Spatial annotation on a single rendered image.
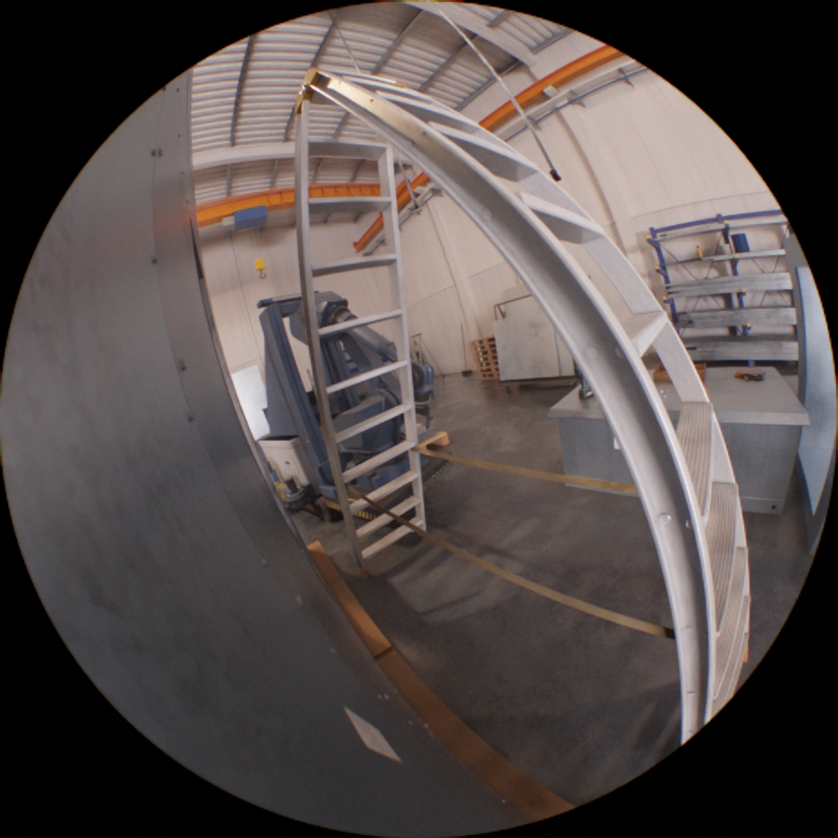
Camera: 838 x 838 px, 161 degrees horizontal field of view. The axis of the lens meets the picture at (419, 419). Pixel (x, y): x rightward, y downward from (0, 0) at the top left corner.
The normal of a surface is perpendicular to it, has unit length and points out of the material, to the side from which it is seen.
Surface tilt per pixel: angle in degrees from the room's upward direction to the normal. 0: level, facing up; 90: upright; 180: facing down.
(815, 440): 90
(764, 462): 90
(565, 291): 88
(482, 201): 88
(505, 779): 0
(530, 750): 0
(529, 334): 78
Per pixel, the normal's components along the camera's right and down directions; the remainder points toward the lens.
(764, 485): -0.76, 0.38
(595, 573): -0.29, -0.93
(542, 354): -0.80, 0.18
